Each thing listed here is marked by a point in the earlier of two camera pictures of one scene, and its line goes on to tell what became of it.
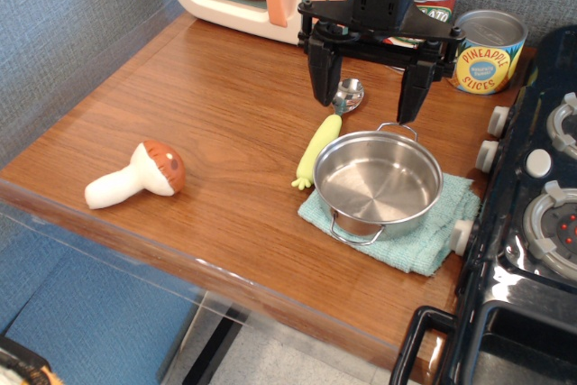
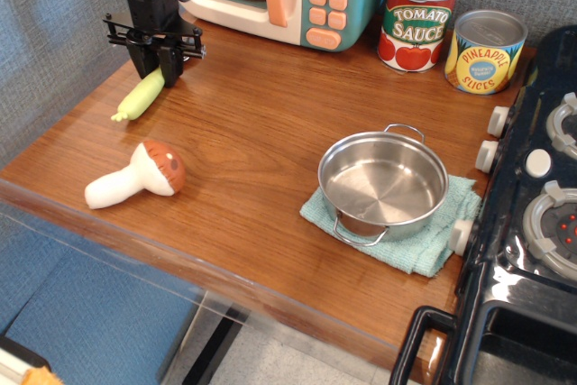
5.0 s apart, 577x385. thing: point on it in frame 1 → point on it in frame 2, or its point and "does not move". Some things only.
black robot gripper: (381, 20) → (153, 14)
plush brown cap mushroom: (154, 167) does not move
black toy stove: (515, 321) does not move
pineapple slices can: (490, 50) does not move
